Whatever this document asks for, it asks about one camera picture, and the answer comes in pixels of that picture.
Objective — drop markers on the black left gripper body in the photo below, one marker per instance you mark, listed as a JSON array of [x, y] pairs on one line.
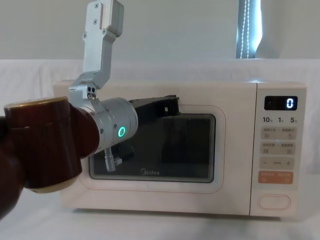
[[150, 107]]

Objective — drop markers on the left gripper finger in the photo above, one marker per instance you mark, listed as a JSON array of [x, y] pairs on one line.
[[172, 106]]

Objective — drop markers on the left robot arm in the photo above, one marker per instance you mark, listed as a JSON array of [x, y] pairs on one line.
[[45, 140]]

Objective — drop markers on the cream microwave oven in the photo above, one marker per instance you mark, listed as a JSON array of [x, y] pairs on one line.
[[237, 155]]

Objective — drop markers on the white curtain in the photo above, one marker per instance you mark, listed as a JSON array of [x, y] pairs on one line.
[[275, 70]]

